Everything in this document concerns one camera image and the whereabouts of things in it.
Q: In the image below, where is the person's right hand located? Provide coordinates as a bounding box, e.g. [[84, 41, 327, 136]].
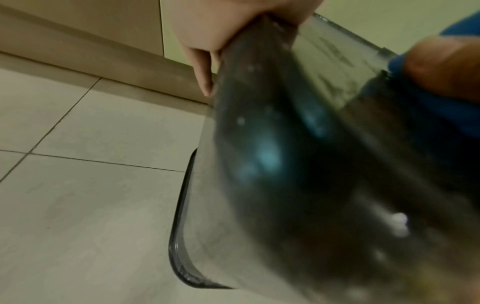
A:
[[404, 35, 480, 105]]

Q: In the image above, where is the person's left hand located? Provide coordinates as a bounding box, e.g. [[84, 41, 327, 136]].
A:
[[159, 0, 328, 97]]

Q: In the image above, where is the blue cleaning cloth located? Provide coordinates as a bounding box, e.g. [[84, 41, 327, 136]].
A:
[[387, 10, 480, 140]]

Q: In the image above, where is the black plastic waste bin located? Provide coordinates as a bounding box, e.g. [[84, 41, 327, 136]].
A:
[[168, 12, 480, 304]]

